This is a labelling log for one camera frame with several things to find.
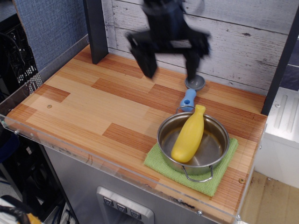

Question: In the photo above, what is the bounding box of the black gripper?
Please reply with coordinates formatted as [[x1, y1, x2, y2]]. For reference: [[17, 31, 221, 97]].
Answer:
[[127, 11, 209, 81]]

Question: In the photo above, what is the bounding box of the yellow toy banana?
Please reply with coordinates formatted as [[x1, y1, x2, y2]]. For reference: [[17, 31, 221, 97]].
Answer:
[[171, 105, 206, 163]]

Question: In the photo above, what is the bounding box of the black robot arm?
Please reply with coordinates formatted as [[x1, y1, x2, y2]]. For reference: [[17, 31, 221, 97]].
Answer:
[[127, 0, 210, 82]]

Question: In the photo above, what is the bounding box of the stainless steel pot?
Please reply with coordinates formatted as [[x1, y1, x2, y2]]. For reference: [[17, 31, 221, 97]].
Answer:
[[157, 112, 229, 182]]

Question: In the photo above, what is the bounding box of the green cloth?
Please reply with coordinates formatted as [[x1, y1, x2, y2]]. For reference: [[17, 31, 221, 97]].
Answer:
[[144, 138, 239, 196]]

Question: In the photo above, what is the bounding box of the blue grey toy scoop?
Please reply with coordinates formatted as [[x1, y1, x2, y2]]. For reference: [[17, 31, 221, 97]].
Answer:
[[179, 75, 206, 112]]

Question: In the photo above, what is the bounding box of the white ridged side counter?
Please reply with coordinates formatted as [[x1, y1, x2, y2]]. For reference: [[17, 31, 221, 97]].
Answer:
[[254, 87, 299, 188]]

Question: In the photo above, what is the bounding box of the silver toy fridge cabinet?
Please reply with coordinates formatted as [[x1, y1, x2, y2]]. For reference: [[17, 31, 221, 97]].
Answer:
[[45, 147, 214, 224]]

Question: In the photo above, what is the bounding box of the silver dispenser button panel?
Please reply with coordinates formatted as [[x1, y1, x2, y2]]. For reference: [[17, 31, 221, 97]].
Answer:
[[96, 186, 155, 224]]

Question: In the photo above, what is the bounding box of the clear acrylic guard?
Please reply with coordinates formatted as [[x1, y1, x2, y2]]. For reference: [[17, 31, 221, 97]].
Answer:
[[0, 46, 266, 224]]

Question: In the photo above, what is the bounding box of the yellow black object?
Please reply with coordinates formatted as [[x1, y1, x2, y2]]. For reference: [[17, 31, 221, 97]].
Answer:
[[0, 205, 42, 224]]

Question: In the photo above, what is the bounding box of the dark grey left post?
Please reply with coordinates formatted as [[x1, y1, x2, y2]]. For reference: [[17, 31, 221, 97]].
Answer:
[[83, 0, 108, 64]]

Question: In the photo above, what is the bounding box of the dark grey post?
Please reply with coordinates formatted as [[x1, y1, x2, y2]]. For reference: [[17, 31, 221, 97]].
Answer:
[[261, 8, 299, 115], [83, 0, 108, 64]]

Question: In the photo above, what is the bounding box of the dark grey right post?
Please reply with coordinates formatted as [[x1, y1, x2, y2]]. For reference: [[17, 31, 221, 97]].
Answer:
[[261, 8, 299, 115]]

